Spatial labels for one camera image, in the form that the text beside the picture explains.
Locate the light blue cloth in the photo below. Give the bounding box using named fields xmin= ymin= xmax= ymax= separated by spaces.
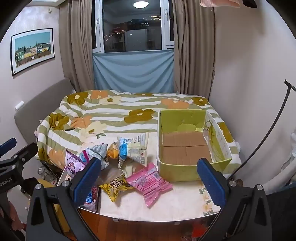
xmin=92 ymin=49 xmax=174 ymax=94

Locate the green cardboard box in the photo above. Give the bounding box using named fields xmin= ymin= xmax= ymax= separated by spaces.
xmin=157 ymin=109 xmax=233 ymax=182

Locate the white plastic object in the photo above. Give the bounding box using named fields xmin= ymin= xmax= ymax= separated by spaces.
xmin=264 ymin=158 xmax=296 ymax=195

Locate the pink hanging cloth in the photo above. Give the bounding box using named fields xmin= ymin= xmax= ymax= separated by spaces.
xmin=200 ymin=0 xmax=241 ymax=8

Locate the cream floral tablecloth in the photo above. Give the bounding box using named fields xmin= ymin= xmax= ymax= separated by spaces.
xmin=79 ymin=132 xmax=222 ymax=223

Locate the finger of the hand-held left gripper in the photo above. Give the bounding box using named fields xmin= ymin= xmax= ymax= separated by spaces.
xmin=0 ymin=142 xmax=38 ymax=171
xmin=0 ymin=138 xmax=17 ymax=156

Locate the grey padded headboard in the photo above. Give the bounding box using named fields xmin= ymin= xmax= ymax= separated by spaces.
xmin=13 ymin=77 xmax=74 ymax=149

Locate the brown curtain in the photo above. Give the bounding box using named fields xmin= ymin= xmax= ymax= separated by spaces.
xmin=58 ymin=0 xmax=95 ymax=93
xmin=172 ymin=0 xmax=216 ymax=99

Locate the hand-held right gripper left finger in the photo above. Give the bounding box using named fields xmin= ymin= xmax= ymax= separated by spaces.
xmin=25 ymin=158 xmax=102 ymax=241

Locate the black curved stand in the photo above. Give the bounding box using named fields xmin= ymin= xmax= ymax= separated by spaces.
xmin=231 ymin=79 xmax=296 ymax=179

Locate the floral striped blanket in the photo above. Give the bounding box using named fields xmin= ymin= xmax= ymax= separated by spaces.
xmin=35 ymin=89 xmax=242 ymax=176

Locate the yellow orange chip packet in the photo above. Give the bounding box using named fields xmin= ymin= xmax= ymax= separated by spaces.
xmin=107 ymin=142 xmax=119 ymax=160

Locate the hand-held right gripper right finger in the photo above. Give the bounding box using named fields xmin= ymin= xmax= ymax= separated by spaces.
xmin=196 ymin=158 xmax=272 ymax=241

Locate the framed houses wall poster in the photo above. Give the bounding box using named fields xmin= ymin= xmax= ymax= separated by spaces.
xmin=10 ymin=28 xmax=55 ymax=77

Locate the clear plastic snack packet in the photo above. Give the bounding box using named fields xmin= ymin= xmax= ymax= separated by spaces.
xmin=98 ymin=166 xmax=125 ymax=186

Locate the yellow brown-printed snack packet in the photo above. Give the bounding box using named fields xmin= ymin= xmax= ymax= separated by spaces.
xmin=99 ymin=175 xmax=136 ymax=202

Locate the white framed window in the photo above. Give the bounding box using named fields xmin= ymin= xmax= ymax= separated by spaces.
xmin=91 ymin=0 xmax=175 ymax=54

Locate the pale pink strawberry snack packet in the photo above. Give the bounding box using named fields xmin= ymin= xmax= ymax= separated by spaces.
xmin=65 ymin=149 xmax=88 ymax=183

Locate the cream light-blue snack packet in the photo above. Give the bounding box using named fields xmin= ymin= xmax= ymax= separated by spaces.
xmin=117 ymin=132 xmax=149 ymax=168

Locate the silver grey snack packet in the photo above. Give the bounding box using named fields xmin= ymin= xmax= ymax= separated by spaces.
xmin=88 ymin=143 xmax=110 ymax=172

